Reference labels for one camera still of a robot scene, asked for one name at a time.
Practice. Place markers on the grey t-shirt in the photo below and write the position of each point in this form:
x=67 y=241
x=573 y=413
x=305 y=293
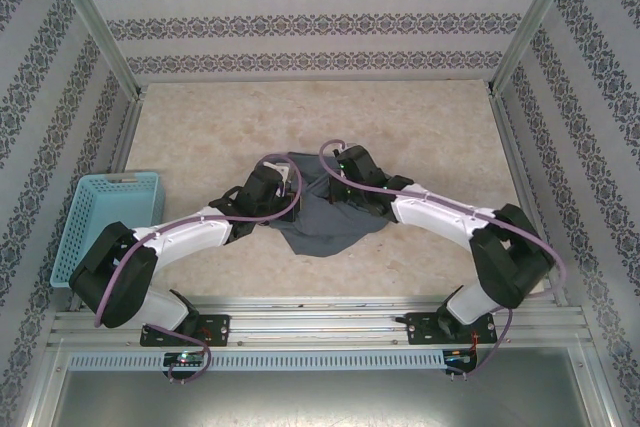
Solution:
x=320 y=232

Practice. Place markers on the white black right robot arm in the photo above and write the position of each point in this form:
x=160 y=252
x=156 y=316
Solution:
x=435 y=221

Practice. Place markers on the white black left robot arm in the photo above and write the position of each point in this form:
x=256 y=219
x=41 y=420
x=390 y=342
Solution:
x=200 y=242

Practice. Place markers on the light blue plastic basket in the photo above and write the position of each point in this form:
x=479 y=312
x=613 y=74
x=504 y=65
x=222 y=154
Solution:
x=100 y=207

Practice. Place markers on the small circuit board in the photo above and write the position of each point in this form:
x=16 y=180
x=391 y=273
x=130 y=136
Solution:
x=457 y=357
x=185 y=359

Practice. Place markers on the steel sheet panel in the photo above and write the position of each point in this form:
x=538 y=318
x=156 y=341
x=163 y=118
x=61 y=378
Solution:
x=320 y=402

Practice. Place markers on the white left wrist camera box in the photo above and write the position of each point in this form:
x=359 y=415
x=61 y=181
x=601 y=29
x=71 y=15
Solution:
x=276 y=167

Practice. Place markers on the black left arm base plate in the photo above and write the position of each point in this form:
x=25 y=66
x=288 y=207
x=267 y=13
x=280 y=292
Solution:
x=217 y=329

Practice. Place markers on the aluminium mounting rail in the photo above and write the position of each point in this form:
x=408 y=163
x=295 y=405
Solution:
x=310 y=327

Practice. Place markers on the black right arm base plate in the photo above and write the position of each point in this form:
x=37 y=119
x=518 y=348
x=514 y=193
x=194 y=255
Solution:
x=420 y=329

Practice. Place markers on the aluminium frame post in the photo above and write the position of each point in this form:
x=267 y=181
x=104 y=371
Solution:
x=532 y=22
x=100 y=32

